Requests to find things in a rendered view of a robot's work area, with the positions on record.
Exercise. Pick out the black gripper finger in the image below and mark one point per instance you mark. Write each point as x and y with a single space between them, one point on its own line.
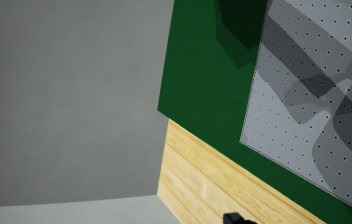
235 218

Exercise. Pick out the grey flat base plate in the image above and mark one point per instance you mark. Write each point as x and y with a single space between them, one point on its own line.
299 113

